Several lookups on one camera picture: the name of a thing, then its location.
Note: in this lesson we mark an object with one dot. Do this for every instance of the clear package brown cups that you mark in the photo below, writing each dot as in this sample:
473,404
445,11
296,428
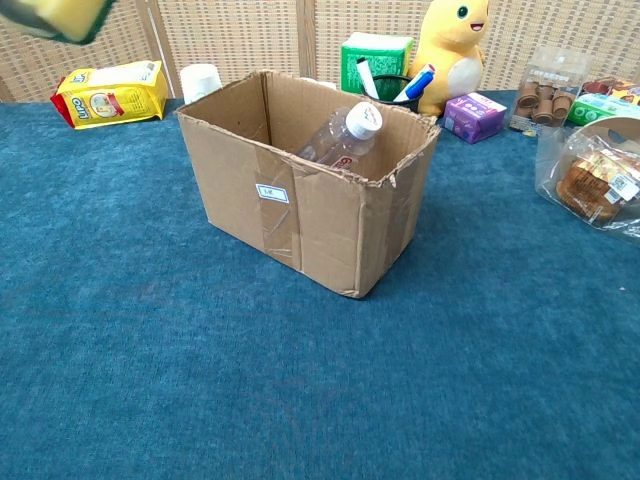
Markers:
545,95

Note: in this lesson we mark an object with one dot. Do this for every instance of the white marker black cap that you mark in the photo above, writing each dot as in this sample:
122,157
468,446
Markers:
367,77

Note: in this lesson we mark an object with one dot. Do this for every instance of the brown snack packet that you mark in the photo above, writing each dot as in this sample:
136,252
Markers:
620,87

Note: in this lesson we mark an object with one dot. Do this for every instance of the yellow sponge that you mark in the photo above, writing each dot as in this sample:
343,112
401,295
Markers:
70,15

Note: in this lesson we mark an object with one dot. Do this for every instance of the blue marker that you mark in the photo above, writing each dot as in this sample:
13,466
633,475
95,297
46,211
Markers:
412,86

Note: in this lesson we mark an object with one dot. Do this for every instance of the black mesh pen holder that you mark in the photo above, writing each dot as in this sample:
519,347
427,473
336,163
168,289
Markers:
385,87

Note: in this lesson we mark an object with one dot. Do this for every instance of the yellow snack bag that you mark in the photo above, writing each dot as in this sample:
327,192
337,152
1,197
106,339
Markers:
115,97

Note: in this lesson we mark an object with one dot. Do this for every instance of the green snack pack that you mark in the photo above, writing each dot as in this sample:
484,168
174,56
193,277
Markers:
600,107

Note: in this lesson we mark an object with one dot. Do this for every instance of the woven folding screen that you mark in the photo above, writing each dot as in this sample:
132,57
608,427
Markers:
240,35

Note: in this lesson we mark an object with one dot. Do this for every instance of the brown cardboard box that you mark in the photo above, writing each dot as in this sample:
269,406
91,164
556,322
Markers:
330,230

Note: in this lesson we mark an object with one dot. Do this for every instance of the green tissue box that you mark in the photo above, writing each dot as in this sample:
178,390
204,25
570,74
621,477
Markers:
385,55

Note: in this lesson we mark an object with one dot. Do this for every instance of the small purple box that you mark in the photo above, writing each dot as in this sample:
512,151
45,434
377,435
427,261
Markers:
472,117

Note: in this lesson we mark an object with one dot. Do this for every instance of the blue table mat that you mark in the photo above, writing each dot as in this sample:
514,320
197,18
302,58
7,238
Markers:
300,375

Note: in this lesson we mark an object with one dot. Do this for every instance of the clear bag of bread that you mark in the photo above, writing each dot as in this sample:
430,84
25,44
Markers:
590,185

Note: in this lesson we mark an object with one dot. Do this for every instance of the yellow plush duck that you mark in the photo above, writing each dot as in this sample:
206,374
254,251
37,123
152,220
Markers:
450,50

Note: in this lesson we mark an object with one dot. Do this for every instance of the clear plastic water bottle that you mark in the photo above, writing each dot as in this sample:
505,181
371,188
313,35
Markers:
345,137

